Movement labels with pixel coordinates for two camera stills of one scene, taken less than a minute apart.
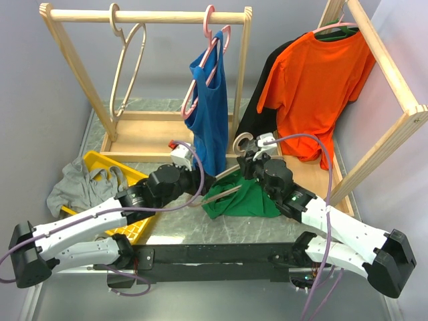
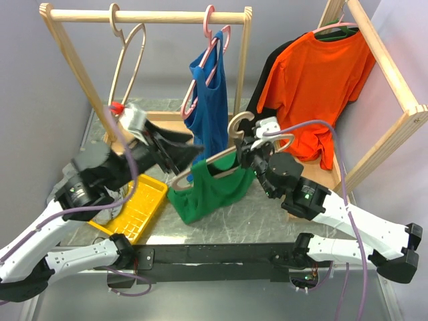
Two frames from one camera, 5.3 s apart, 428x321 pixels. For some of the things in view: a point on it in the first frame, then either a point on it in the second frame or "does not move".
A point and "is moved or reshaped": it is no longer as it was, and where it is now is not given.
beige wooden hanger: (240, 152) -> (235, 133)
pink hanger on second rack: (337, 24) does not move
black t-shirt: (265, 121) does not move
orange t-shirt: (309, 83) does not move
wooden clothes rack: (149, 132) does not move
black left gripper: (194, 177) -> (170, 156)
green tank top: (251, 199) is moved or reshaped
